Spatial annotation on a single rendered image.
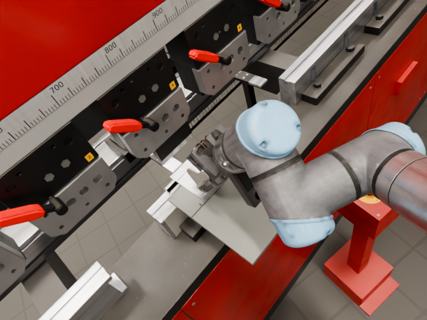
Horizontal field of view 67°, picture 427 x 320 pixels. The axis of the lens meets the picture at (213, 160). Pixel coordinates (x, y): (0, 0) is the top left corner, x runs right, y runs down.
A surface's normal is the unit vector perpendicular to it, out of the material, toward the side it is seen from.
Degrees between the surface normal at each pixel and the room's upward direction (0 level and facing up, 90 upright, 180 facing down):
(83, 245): 0
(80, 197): 90
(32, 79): 90
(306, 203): 40
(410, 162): 21
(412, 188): 49
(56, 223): 90
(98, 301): 90
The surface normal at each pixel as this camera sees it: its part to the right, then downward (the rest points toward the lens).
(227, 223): -0.25, -0.61
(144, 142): 0.72, 0.41
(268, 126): 0.27, -0.19
